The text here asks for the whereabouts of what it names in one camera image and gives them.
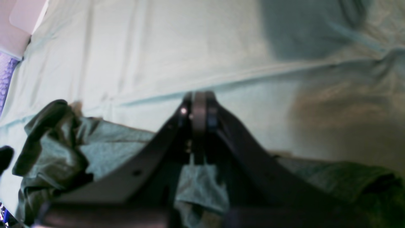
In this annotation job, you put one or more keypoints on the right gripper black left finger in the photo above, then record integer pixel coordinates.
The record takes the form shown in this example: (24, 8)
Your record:
(140, 193)

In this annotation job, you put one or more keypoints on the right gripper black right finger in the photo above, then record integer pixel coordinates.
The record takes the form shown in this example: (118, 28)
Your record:
(261, 192)

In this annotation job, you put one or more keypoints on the green T-shirt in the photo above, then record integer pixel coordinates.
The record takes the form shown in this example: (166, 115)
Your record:
(65, 150)

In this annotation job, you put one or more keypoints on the light green table cloth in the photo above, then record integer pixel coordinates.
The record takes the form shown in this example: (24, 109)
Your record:
(318, 79)

